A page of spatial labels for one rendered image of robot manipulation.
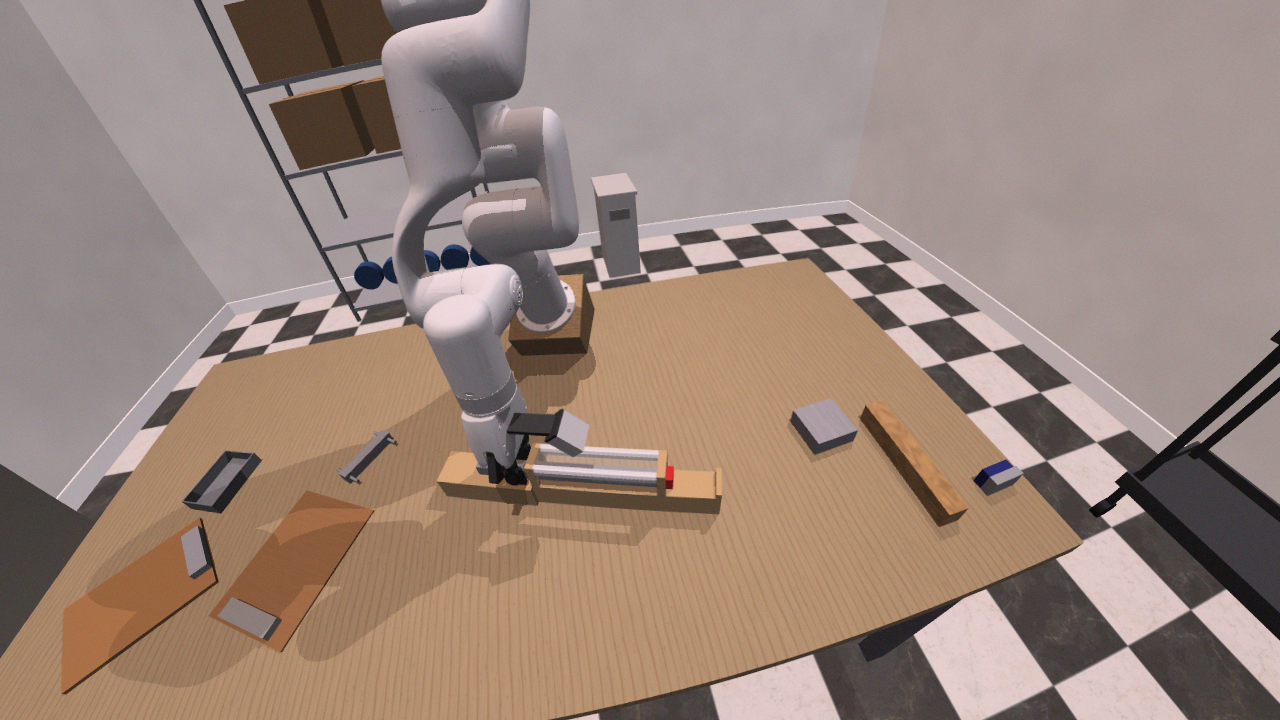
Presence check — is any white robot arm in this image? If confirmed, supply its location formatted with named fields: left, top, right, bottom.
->
left=381, top=0, right=579, bottom=415

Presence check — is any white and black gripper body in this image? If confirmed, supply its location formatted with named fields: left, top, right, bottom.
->
left=461, top=382, right=529, bottom=469

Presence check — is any wooden batten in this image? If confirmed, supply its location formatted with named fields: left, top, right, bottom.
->
left=860, top=401, right=968, bottom=527

